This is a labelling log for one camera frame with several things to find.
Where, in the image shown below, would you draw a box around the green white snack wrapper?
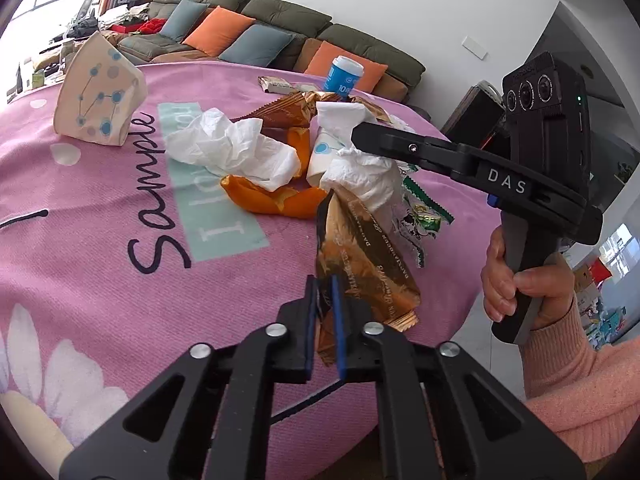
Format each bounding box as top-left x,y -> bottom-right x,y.
393,162 -> 454,269

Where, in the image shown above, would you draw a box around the white tissue wad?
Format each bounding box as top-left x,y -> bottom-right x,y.
317,102 -> 401,231

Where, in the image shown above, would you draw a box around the gold brown snack wrapper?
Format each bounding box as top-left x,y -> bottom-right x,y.
316,186 -> 421,366

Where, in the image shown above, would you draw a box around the orange peel large piece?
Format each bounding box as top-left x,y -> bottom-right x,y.
220,127 -> 328,220

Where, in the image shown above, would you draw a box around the gold crinkled wrapper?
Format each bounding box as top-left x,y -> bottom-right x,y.
230,90 -> 346,130

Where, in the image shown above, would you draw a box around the white tissue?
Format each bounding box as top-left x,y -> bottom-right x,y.
165,107 -> 302,192

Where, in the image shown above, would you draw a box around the crushed paper cup blue dots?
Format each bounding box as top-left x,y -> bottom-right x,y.
53,32 -> 148,146

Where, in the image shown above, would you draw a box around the pink sleeve right forearm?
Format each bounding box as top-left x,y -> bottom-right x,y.
520,308 -> 640,463

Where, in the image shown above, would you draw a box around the right hand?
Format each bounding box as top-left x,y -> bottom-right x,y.
480,226 -> 575,330

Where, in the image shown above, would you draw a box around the blue white cup with lid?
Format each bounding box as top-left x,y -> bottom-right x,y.
323,55 -> 364,100

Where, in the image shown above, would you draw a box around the orange cushion right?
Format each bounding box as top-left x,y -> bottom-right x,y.
304,41 -> 387,92

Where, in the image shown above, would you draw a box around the orange cushion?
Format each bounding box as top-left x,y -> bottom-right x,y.
304,41 -> 387,92
182,6 -> 255,56

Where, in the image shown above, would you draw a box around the pink printed tablecloth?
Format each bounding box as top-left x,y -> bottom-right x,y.
0,58 -> 501,480

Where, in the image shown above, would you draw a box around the small flat snack packet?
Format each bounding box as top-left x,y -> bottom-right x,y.
258,76 -> 318,96

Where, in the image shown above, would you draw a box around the teal cushion right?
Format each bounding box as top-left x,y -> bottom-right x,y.
218,24 -> 294,67

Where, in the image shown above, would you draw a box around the teal cushion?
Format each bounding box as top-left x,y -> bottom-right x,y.
218,24 -> 294,67
160,0 -> 208,42

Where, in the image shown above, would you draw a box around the orange cushion left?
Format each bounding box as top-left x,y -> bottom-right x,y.
182,6 -> 255,56

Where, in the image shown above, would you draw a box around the green brown sectional sofa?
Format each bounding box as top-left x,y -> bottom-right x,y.
112,0 -> 425,102

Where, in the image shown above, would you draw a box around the teal cushion left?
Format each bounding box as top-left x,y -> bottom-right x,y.
160,0 -> 208,42

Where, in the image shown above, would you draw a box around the red cloth on sofa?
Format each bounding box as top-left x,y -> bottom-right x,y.
110,18 -> 167,35

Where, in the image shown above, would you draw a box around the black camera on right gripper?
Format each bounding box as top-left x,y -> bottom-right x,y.
502,52 -> 591,200

